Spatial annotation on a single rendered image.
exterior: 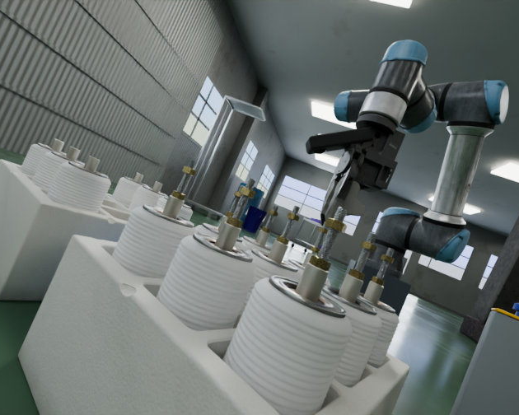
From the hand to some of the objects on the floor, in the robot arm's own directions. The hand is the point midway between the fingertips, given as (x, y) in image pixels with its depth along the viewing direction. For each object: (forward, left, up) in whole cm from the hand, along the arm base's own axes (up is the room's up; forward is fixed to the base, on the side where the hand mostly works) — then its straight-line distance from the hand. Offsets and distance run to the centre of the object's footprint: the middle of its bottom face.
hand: (324, 218), depth 53 cm
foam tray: (-11, -53, -35) cm, 65 cm away
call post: (+16, +26, -35) cm, 46 cm away
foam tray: (+11, -4, -35) cm, 37 cm away
